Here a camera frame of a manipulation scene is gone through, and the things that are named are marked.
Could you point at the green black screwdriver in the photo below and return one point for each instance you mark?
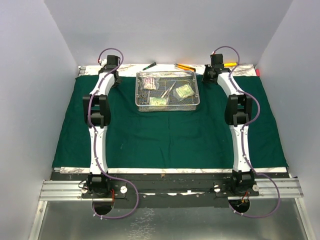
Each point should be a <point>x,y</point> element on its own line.
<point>149,66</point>

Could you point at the dark green surgical drape cloth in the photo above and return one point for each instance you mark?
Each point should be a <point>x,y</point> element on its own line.
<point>198,139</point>

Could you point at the steel scissors in tray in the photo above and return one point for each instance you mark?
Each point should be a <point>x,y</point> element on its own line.
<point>143,96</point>

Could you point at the pink packet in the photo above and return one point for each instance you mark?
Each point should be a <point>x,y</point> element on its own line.
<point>150,83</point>

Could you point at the steel forceps in tray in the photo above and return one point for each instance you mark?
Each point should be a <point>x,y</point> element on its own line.
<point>172,86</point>

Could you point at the aluminium front rail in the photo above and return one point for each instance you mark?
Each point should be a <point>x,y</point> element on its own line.
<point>284,188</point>

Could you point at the steel tweezers in tray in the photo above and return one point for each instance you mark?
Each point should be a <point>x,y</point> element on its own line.
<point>166,93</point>

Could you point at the red object at table edge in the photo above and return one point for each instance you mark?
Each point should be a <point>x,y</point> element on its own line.
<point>257,71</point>

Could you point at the yellow handled screwdriver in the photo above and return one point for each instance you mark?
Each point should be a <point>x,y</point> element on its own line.
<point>229,65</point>

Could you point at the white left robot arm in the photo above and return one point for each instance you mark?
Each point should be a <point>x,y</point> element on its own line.
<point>97,116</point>

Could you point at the metal mesh instrument tray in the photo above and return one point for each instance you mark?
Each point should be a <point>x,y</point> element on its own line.
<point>166,79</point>

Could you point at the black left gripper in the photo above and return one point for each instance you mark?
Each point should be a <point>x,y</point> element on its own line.
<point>117,80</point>

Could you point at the green gauze packet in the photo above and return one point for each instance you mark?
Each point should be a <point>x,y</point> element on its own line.
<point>158,101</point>
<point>183,92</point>

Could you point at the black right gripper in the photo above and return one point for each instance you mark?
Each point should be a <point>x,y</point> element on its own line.
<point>204,79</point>

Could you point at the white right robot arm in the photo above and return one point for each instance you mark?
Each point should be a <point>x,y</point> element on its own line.
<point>237,115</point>

